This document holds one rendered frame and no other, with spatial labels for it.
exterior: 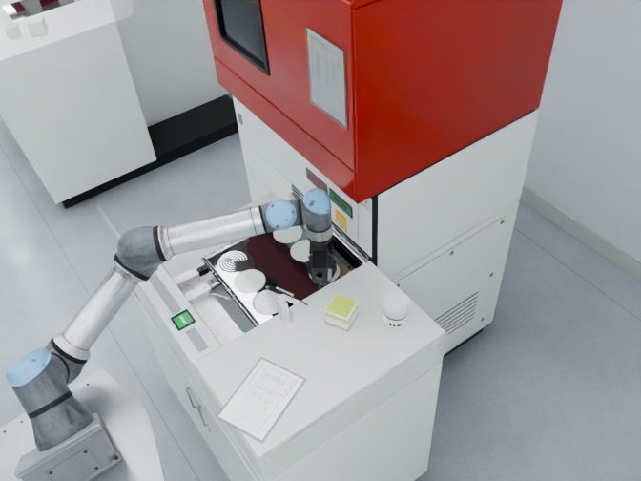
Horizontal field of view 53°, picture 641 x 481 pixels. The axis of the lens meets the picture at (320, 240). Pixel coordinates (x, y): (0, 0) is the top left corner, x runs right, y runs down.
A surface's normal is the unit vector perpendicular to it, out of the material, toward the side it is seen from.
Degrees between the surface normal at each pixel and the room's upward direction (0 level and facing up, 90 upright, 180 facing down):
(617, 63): 90
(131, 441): 0
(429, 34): 90
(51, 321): 0
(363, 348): 0
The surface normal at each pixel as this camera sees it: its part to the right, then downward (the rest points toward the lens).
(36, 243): -0.06, -0.69
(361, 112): 0.57, 0.57
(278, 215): 0.04, 0.05
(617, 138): -0.81, 0.44
